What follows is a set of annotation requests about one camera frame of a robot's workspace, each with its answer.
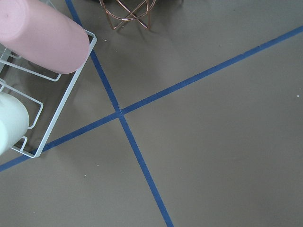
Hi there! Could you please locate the white cup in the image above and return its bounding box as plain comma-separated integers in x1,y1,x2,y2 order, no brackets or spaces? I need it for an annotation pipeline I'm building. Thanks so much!
0,92,29,154

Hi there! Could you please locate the pink cup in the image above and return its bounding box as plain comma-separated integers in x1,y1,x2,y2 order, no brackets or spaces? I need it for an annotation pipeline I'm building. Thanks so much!
0,0,89,74

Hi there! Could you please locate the white wire cup rack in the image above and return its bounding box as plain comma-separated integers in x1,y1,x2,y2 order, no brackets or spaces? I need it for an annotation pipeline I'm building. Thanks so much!
0,0,98,158

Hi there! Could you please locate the copper wire bottle rack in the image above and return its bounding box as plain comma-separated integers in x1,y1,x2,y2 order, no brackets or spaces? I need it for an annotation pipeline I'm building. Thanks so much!
99,0,156,30

